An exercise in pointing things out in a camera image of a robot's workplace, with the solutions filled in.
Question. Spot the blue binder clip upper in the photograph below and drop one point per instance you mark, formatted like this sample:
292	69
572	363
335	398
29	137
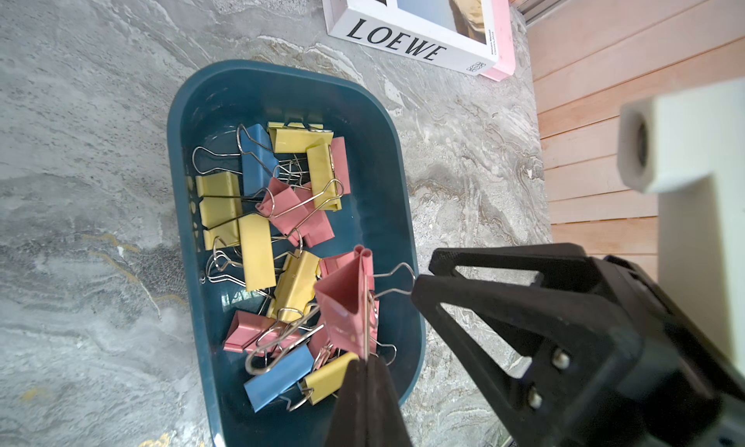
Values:
257	158

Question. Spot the blue binder clip lower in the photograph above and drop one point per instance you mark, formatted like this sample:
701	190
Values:
263	389

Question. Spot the white LOEWE book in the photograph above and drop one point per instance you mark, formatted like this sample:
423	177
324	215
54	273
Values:
458	35

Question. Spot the pink case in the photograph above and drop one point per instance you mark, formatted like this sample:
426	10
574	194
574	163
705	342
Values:
506	65

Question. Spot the blue binder clip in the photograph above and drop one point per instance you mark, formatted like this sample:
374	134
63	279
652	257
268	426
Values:
263	389
257	158

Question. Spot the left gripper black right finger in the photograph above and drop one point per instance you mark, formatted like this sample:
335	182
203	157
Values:
571	350

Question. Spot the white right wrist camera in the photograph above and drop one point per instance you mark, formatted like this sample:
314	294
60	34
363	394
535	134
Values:
687	148

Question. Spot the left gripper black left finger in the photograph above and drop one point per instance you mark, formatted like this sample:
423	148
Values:
367	412

